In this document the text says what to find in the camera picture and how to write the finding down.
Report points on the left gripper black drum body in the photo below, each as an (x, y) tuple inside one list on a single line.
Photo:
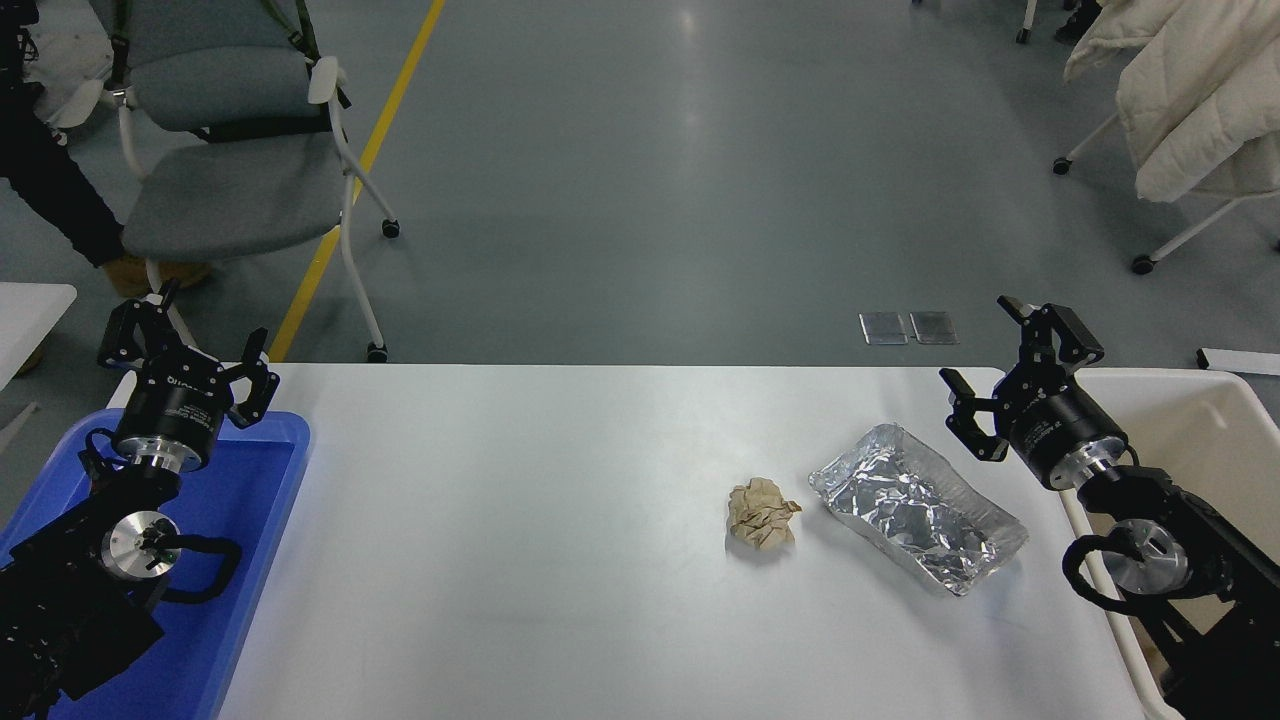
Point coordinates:
[(180, 405)]

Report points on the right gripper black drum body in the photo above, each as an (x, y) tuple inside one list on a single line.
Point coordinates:
[(1060, 430)]

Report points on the crinkled foil tray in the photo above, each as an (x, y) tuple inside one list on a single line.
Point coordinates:
[(910, 505)]

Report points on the grey white-framed chair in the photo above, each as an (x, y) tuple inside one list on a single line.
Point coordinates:
[(230, 200)]

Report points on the silver floor plate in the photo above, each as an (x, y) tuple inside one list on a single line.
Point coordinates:
[(884, 329), (934, 327)]

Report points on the white-framed rolling chair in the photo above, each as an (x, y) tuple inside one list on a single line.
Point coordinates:
[(1023, 37), (1144, 265)]

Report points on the blue plastic tray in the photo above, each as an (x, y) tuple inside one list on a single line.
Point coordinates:
[(250, 520)]

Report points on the small white table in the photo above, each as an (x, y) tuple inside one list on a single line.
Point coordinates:
[(30, 320)]

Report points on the large pale plastic bin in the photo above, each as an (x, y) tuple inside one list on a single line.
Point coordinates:
[(1230, 430)]

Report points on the white desk foot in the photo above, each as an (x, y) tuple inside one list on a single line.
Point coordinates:
[(1240, 362)]

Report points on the person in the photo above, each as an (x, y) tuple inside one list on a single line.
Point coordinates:
[(60, 190)]

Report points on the crumpled tan paper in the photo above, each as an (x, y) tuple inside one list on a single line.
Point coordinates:
[(762, 512)]

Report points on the grey platform cart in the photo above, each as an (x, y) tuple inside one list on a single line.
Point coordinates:
[(75, 60)]

